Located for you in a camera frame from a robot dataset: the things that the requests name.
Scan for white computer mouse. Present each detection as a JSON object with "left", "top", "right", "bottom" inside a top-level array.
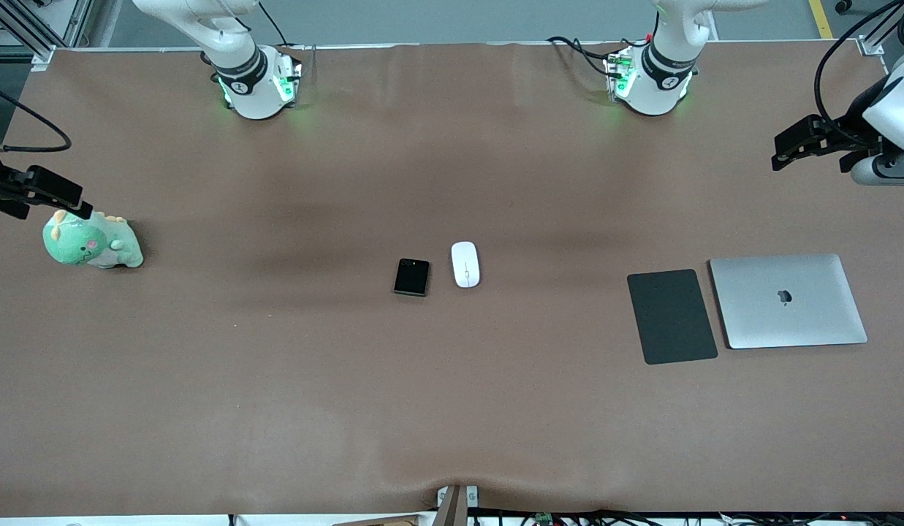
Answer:
[{"left": 451, "top": 241, "right": 481, "bottom": 289}]

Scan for black phone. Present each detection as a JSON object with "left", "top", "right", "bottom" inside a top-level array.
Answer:
[{"left": 393, "top": 258, "right": 430, "bottom": 297}]

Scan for dark grey mouse pad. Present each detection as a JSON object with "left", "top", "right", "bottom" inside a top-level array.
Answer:
[{"left": 626, "top": 269, "right": 718, "bottom": 365}]

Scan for green plush dinosaur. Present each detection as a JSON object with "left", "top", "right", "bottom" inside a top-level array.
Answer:
[{"left": 42, "top": 210, "right": 144, "bottom": 270}]

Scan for silver closed laptop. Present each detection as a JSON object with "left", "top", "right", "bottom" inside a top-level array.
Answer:
[{"left": 709, "top": 254, "right": 868, "bottom": 350}]

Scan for brown table cover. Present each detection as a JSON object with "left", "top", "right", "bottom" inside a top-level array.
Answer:
[{"left": 0, "top": 40, "right": 904, "bottom": 517}]

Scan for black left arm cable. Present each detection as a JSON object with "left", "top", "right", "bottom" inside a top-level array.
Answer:
[{"left": 813, "top": 0, "right": 904, "bottom": 143}]

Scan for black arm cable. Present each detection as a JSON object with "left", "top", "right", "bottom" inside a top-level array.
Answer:
[
  {"left": 813, "top": 0, "right": 904, "bottom": 143},
  {"left": 0, "top": 80, "right": 73, "bottom": 153}
]

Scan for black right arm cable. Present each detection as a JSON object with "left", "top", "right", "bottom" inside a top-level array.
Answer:
[{"left": 0, "top": 80, "right": 73, "bottom": 153}]

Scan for aluminium frame profile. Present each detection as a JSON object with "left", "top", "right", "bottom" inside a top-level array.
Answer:
[
  {"left": 856, "top": 0, "right": 904, "bottom": 56},
  {"left": 0, "top": 0, "right": 96, "bottom": 71}
]

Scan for black left base cables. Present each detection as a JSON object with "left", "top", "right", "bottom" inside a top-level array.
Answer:
[{"left": 547, "top": 34, "right": 653, "bottom": 78}]

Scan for black right base cable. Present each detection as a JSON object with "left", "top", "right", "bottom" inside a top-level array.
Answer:
[{"left": 258, "top": 0, "right": 289, "bottom": 47}]

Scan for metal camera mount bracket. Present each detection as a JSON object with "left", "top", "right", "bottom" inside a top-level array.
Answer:
[{"left": 436, "top": 484, "right": 479, "bottom": 526}]

